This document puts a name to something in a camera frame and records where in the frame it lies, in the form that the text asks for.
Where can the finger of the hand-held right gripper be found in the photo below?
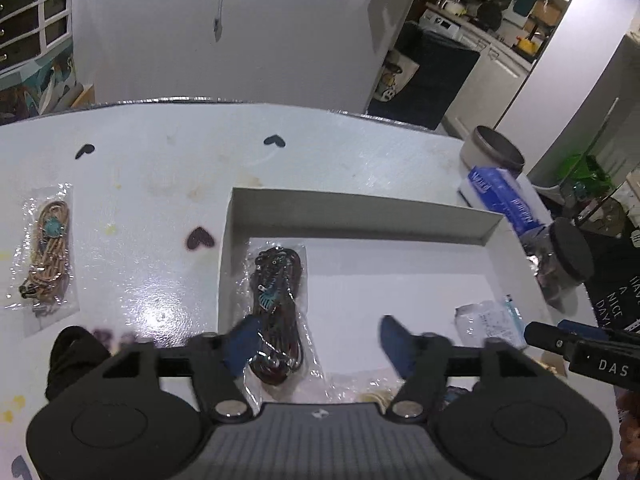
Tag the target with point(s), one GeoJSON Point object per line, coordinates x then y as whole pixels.
{"type": "Point", "coordinates": [550, 341]}
{"type": "Point", "coordinates": [582, 326]}

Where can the green plastic bag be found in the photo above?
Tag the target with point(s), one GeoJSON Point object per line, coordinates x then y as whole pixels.
{"type": "Point", "coordinates": [585, 175]}

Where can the clear packet with white card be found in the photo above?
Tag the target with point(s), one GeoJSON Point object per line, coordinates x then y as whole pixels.
{"type": "Point", "coordinates": [487, 322]}

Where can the printed tote bag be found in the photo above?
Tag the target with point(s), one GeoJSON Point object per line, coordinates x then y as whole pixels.
{"type": "Point", "coordinates": [395, 77]}

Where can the colourful printed storage box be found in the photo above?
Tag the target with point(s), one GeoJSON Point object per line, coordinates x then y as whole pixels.
{"type": "Point", "coordinates": [35, 92]}

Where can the black printed floor mat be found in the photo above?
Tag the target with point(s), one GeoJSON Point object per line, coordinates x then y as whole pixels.
{"type": "Point", "coordinates": [617, 285]}

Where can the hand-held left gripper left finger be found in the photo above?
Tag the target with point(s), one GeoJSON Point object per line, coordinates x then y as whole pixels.
{"type": "Point", "coordinates": [241, 342]}

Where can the blue tissue pack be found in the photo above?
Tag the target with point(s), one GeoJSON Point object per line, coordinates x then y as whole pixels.
{"type": "Point", "coordinates": [505, 197]}

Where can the dark fabric chair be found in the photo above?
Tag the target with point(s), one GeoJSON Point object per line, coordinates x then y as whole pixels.
{"type": "Point", "coordinates": [430, 80]}

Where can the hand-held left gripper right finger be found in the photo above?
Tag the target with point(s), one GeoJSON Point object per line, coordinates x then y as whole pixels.
{"type": "Point", "coordinates": [397, 347]}

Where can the shallow white tray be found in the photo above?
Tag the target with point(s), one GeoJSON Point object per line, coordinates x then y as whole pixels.
{"type": "Point", "coordinates": [380, 280]}

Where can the person's right hand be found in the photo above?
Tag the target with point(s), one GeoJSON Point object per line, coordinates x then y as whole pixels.
{"type": "Point", "coordinates": [631, 435]}

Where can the white washing machine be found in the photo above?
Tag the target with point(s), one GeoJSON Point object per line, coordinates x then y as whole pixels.
{"type": "Point", "coordinates": [440, 24]}

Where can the grey round metal pot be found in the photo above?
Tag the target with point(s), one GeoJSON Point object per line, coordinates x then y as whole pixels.
{"type": "Point", "coordinates": [492, 150]}

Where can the glass jar with black lid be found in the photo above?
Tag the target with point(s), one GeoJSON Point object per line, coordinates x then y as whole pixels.
{"type": "Point", "coordinates": [562, 260]}

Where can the white kitchen base cabinet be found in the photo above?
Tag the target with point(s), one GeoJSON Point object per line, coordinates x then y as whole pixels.
{"type": "Point", "coordinates": [487, 80]}

